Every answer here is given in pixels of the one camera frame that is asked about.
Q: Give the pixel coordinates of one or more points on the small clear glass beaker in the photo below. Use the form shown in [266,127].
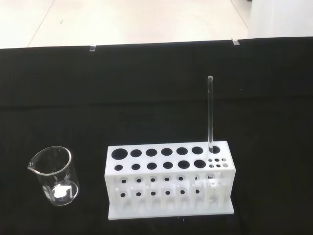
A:
[71,186]

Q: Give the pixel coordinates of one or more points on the black bench cloth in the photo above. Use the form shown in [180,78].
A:
[146,98]

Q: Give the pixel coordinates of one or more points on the clear plastic cloth clip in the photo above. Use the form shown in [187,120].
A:
[92,48]
[235,41]

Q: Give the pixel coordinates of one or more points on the white test tube rack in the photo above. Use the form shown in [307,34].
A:
[171,208]

